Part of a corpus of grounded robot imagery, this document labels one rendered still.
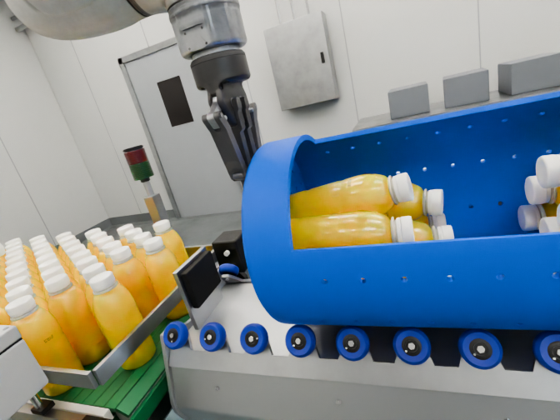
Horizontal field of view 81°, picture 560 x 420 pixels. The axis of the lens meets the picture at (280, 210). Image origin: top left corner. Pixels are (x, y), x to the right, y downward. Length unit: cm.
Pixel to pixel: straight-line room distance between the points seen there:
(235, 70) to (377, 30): 329
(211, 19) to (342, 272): 33
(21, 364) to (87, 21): 45
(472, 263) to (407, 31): 340
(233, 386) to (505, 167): 55
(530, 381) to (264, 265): 33
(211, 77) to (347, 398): 47
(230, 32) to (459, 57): 335
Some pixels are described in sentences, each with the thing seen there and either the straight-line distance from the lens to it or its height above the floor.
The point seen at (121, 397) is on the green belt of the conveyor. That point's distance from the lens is 67.
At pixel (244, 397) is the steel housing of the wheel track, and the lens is 60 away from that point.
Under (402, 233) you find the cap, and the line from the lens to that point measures 42.
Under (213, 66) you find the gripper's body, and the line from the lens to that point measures 45.
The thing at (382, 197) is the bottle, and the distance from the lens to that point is 45.
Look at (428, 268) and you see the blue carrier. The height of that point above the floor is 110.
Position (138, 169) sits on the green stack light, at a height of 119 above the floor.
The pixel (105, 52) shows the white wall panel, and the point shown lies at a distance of 514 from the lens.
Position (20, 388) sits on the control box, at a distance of 59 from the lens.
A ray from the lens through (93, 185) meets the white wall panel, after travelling 592.
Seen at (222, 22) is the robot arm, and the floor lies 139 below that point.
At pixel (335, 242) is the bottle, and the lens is 42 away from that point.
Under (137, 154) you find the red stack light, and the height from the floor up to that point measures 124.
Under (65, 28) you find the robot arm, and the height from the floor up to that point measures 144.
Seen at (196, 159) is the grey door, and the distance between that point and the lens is 448.
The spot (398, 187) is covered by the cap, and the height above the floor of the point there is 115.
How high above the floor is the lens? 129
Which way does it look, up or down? 19 degrees down
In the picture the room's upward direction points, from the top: 15 degrees counter-clockwise
